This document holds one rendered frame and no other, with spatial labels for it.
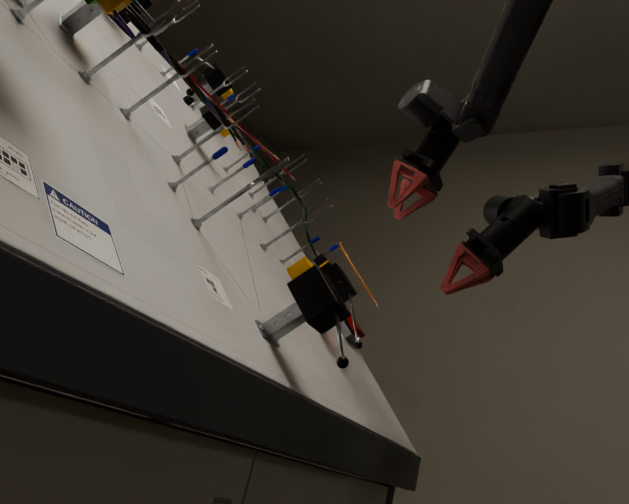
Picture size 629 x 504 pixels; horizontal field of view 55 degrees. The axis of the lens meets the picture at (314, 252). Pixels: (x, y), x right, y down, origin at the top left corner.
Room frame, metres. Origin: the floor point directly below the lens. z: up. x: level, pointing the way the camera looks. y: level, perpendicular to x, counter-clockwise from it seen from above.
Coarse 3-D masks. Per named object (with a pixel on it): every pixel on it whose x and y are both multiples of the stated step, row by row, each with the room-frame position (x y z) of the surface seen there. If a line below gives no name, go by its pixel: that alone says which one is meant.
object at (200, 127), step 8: (216, 104) 0.93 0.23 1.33; (208, 112) 0.93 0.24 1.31; (200, 120) 0.95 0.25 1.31; (208, 120) 0.94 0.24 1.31; (216, 120) 0.94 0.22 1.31; (192, 128) 0.96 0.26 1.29; (200, 128) 0.96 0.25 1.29; (208, 128) 0.96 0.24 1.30; (216, 128) 0.96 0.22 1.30; (192, 136) 0.96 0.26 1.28
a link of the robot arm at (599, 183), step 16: (608, 176) 1.08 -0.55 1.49; (576, 192) 0.86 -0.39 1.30; (592, 192) 0.92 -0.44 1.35; (608, 192) 0.99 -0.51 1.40; (560, 208) 0.87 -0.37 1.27; (576, 208) 0.86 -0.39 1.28; (592, 208) 0.91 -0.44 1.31; (608, 208) 1.12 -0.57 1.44; (560, 224) 0.88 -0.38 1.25; (576, 224) 0.87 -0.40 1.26
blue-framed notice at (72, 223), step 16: (48, 192) 0.42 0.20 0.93; (48, 208) 0.41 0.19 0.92; (64, 208) 0.43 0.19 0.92; (80, 208) 0.45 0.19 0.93; (64, 224) 0.42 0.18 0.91; (80, 224) 0.44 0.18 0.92; (96, 224) 0.46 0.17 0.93; (64, 240) 0.41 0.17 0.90; (80, 240) 0.43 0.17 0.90; (96, 240) 0.45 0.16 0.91; (112, 240) 0.47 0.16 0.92; (96, 256) 0.44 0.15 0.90; (112, 256) 0.46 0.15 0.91
